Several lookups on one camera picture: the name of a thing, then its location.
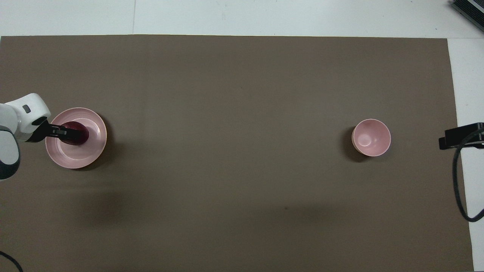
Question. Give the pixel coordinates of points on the pink plate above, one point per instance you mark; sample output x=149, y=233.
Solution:
x=87, y=155

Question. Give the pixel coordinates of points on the dark red apple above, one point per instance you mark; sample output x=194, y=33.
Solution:
x=79, y=135

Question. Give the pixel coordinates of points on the black slatted equipment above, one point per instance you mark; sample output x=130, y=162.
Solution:
x=472, y=9

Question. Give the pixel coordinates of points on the brown table mat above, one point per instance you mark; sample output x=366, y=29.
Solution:
x=242, y=94

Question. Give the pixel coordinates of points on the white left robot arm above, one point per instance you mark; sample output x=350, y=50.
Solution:
x=26, y=117

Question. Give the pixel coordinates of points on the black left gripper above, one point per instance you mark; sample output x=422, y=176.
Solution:
x=39, y=133

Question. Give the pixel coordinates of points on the pink bowl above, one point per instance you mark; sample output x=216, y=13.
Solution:
x=370, y=138

